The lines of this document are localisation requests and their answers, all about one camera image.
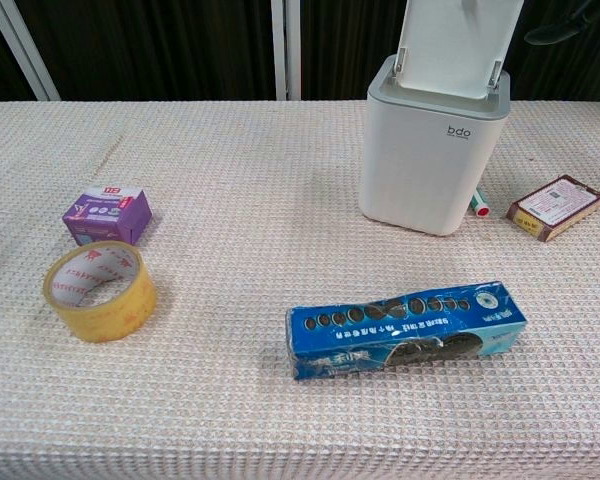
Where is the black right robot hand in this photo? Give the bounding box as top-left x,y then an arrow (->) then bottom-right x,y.
524,0 -> 600,45

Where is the white plastic bin lid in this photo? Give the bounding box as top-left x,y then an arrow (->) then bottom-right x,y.
391,0 -> 525,102

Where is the white lidded trash bin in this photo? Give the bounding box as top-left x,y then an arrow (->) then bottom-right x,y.
357,53 -> 513,236

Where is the brown and white box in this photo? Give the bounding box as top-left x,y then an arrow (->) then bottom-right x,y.
504,173 -> 600,244

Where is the blue Oreo cookie box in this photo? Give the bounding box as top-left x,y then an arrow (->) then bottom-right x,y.
285,280 -> 528,382

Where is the small purple cardboard box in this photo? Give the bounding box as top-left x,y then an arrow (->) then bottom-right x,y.
62,181 -> 154,248

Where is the white waffle-weave tablecloth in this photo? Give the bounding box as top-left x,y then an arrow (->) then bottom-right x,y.
0,97 -> 600,480

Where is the yellow packing tape roll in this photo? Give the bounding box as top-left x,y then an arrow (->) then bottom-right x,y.
42,240 -> 158,345

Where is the white metal frame post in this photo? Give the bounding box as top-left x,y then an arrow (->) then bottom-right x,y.
0,0 -> 61,102
269,0 -> 303,101

